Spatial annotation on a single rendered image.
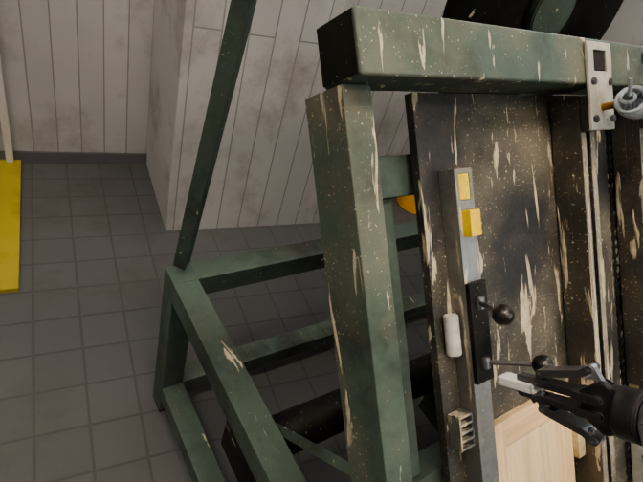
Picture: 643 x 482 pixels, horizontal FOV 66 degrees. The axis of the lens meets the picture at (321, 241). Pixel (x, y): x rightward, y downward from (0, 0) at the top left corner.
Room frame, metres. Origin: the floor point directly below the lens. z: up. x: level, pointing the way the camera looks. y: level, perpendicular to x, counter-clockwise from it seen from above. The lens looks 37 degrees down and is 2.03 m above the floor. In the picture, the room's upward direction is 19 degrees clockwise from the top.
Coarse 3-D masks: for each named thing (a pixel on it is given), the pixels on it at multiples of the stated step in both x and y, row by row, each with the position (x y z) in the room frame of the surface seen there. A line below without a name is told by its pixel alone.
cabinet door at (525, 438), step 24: (528, 408) 0.76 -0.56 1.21; (504, 432) 0.69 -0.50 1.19; (528, 432) 0.73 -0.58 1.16; (552, 432) 0.78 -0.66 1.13; (504, 456) 0.66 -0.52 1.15; (528, 456) 0.71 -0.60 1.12; (552, 456) 0.75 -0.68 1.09; (504, 480) 0.63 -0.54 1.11; (528, 480) 0.68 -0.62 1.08; (552, 480) 0.72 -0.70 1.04
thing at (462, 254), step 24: (456, 192) 0.84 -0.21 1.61; (456, 216) 0.83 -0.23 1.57; (456, 240) 0.81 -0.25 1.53; (456, 264) 0.79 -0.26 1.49; (456, 288) 0.77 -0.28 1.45; (456, 312) 0.75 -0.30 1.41; (456, 360) 0.71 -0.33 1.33; (480, 384) 0.68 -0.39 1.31; (480, 408) 0.66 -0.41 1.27; (480, 432) 0.63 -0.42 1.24; (480, 456) 0.60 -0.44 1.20; (480, 480) 0.58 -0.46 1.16
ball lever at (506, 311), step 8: (480, 296) 0.75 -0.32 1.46; (480, 304) 0.74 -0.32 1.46; (488, 304) 0.72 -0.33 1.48; (504, 304) 0.68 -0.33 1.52; (496, 312) 0.66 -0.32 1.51; (504, 312) 0.66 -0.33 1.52; (512, 312) 0.66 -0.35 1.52; (496, 320) 0.66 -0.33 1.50; (504, 320) 0.65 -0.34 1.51; (512, 320) 0.66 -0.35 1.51
